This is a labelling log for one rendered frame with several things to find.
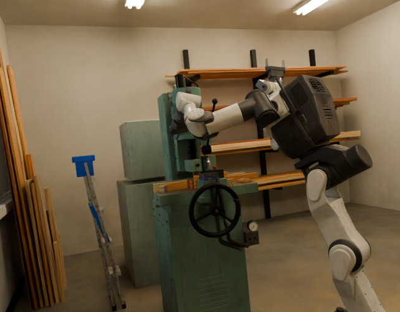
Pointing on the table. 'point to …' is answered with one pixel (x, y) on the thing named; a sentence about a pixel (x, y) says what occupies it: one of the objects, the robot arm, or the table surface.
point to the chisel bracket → (192, 165)
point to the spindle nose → (191, 149)
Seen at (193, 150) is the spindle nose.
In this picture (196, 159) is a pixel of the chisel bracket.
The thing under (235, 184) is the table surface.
